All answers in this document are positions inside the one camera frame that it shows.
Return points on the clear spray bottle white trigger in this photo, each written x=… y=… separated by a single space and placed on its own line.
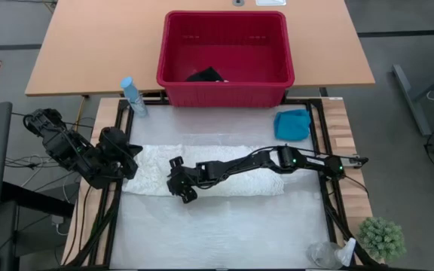
x=324 y=255

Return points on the white lace cloth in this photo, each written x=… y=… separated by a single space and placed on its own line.
x=153 y=169

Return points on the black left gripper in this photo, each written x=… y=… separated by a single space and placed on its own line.
x=115 y=150

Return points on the white power adapter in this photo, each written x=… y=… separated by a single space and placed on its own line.
x=57 y=220

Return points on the light blue air freshener bottle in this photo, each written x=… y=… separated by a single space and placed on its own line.
x=134 y=96

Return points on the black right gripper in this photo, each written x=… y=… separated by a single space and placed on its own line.
x=182 y=180

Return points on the red plastic laundry basket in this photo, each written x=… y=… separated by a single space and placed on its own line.
x=232 y=49

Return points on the large wooden desk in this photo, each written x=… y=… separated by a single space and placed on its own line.
x=89 y=45

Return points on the grey desk grommet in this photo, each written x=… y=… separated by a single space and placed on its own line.
x=238 y=2

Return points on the white power strip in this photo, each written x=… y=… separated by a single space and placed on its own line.
x=354 y=160

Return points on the white sheet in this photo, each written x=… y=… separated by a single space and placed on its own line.
x=271 y=2

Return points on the black aluminium table frame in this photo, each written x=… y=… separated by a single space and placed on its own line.
x=329 y=222

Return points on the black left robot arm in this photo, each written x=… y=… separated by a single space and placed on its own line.
x=70 y=150

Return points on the small green artificial plant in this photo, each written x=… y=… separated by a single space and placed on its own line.
x=381 y=239

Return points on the dark navy garment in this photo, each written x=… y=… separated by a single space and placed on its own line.
x=205 y=75

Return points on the blue towel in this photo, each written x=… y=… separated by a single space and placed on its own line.
x=292 y=126

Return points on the grey metal desk leg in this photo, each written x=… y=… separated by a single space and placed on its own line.
x=409 y=96

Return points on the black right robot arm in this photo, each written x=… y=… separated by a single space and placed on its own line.
x=247 y=163

